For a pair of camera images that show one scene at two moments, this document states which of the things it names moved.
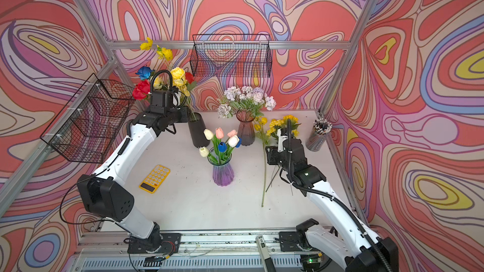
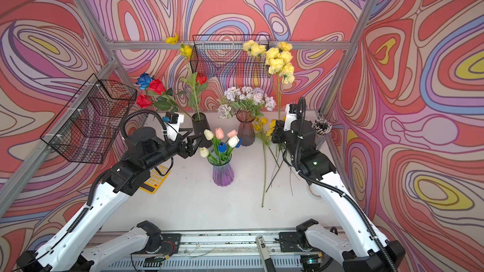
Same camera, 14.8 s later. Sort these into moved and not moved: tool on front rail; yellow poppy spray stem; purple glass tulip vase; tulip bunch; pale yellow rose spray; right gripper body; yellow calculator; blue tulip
Moved: pale yellow rose spray; right gripper body
Not moved: tulip bunch; purple glass tulip vase; tool on front rail; blue tulip; yellow poppy spray stem; yellow calculator
